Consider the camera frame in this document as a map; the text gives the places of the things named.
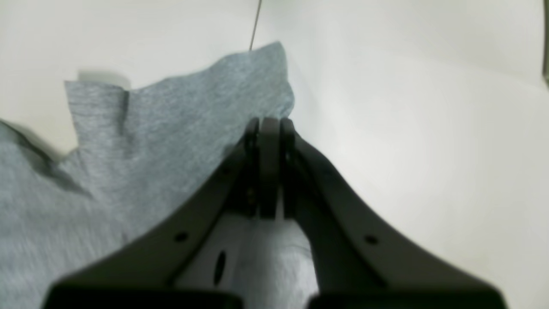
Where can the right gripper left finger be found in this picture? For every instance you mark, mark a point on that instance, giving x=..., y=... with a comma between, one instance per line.
x=143, y=274

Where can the grey T-shirt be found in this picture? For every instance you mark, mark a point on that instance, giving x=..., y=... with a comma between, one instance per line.
x=141, y=153

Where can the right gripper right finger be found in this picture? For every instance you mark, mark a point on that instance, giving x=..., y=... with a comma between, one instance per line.
x=362, y=262

